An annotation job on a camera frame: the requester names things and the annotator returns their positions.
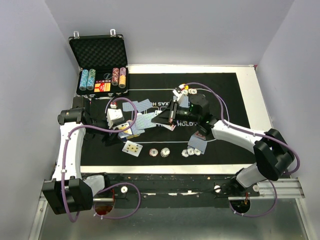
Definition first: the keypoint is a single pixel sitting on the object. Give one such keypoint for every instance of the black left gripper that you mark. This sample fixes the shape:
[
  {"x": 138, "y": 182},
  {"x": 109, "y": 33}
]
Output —
[{"x": 111, "y": 140}]

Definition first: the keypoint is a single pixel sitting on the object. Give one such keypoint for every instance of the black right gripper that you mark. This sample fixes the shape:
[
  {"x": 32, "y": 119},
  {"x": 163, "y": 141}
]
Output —
[{"x": 168, "y": 116}]

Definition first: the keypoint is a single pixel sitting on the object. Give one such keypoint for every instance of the blue playing card box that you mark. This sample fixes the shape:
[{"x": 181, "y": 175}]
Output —
[{"x": 127, "y": 134}]

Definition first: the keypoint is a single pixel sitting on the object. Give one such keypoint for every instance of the face up spade card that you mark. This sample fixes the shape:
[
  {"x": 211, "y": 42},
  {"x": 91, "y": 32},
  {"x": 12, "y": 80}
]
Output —
[{"x": 132, "y": 148}]

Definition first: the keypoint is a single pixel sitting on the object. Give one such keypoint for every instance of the red triangular dealer button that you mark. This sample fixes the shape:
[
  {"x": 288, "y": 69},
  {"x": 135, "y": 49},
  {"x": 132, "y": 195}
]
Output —
[{"x": 200, "y": 136}]

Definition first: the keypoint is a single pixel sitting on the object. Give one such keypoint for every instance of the face up red card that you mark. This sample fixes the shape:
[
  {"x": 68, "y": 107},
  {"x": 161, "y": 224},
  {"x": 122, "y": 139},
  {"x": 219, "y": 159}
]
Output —
[{"x": 172, "y": 128}]

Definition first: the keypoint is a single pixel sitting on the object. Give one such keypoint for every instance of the blue backed card bottom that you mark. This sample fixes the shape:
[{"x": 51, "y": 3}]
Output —
[{"x": 201, "y": 146}]

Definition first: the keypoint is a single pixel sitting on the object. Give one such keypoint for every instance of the blue backed card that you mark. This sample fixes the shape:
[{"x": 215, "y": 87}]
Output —
[
  {"x": 201, "y": 146},
  {"x": 128, "y": 107}
]

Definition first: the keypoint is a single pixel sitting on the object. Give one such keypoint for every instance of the blue backed card fan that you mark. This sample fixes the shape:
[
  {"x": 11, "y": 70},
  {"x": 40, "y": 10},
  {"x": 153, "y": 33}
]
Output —
[{"x": 144, "y": 122}]

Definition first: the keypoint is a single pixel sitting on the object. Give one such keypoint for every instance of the blue poker chip stack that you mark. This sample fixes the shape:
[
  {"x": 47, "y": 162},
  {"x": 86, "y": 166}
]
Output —
[{"x": 190, "y": 152}]

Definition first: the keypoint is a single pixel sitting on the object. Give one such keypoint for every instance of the red poker chip stack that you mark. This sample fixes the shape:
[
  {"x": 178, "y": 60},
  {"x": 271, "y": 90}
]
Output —
[{"x": 153, "y": 152}]

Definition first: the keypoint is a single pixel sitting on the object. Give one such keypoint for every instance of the grey poker chip stack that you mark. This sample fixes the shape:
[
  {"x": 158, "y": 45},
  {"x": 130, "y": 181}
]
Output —
[{"x": 165, "y": 152}]

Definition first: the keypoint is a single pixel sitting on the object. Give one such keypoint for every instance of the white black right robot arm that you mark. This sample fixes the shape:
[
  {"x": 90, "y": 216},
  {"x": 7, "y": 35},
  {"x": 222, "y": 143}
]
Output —
[{"x": 271, "y": 152}]

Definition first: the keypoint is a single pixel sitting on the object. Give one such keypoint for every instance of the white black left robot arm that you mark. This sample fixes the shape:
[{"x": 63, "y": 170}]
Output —
[{"x": 67, "y": 187}]

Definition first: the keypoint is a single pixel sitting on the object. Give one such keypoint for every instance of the black poker table mat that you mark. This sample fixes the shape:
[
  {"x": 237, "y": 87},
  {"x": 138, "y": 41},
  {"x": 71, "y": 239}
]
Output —
[{"x": 157, "y": 87}]

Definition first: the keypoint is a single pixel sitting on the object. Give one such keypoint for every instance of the card deck in case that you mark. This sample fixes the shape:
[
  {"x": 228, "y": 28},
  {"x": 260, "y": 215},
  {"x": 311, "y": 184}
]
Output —
[{"x": 102, "y": 86}]

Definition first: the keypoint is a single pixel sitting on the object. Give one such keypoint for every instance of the green chip row in case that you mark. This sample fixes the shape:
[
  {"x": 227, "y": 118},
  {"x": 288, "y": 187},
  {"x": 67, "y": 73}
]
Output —
[{"x": 91, "y": 79}]

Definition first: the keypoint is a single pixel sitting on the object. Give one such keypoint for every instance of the red chip row in case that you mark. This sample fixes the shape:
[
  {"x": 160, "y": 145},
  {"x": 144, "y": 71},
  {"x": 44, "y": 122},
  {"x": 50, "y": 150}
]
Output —
[{"x": 115, "y": 76}]

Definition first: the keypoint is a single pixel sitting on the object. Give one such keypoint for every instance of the blue chip row in case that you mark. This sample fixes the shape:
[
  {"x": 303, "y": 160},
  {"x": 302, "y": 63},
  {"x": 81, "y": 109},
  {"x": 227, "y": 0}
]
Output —
[{"x": 83, "y": 80}]

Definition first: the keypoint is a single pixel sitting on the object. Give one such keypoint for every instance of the white table board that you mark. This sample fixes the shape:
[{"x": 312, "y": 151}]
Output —
[{"x": 254, "y": 103}]

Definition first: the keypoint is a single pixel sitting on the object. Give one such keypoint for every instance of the orange chip row in case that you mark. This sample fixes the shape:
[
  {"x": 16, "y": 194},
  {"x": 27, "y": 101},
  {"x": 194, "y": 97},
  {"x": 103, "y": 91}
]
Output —
[{"x": 122, "y": 77}]

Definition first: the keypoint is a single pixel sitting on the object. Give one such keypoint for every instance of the black aluminium poker case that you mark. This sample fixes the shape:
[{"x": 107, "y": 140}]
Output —
[{"x": 102, "y": 53}]

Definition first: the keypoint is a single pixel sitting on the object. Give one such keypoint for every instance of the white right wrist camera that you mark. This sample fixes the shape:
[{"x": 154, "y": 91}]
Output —
[{"x": 178, "y": 96}]

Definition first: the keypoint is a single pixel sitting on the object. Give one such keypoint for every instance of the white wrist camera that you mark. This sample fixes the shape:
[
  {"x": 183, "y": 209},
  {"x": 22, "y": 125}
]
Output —
[
  {"x": 114, "y": 117},
  {"x": 178, "y": 96}
]

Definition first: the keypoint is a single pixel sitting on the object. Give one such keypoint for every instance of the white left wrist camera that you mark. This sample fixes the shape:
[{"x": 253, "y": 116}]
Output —
[{"x": 114, "y": 117}]

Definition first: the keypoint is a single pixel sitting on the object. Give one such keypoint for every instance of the aluminium rail frame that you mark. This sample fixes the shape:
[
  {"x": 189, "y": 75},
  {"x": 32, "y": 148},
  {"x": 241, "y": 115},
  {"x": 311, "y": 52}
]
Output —
[{"x": 274, "y": 215}]

